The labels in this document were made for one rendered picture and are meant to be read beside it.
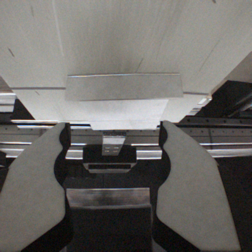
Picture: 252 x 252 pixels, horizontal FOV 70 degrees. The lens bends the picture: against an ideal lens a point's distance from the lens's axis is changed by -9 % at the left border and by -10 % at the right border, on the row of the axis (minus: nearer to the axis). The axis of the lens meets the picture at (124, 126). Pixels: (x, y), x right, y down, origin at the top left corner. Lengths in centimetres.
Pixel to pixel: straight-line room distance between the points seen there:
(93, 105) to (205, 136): 42
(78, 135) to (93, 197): 28
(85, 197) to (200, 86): 17
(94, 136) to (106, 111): 29
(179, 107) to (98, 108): 8
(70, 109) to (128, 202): 13
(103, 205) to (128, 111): 11
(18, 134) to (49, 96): 36
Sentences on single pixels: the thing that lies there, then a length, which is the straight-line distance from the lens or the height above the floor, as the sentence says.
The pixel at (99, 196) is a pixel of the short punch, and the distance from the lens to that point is 24.
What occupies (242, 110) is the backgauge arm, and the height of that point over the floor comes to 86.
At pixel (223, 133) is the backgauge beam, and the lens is 61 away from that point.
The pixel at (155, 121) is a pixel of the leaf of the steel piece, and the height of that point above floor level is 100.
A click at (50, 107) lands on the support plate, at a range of 21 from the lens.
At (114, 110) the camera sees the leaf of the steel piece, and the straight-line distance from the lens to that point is 21.
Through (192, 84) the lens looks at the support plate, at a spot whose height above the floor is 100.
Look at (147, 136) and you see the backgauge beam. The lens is 51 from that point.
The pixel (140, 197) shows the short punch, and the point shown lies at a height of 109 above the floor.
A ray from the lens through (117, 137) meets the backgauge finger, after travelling 30.
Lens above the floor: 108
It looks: 19 degrees down
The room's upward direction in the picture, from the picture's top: 178 degrees clockwise
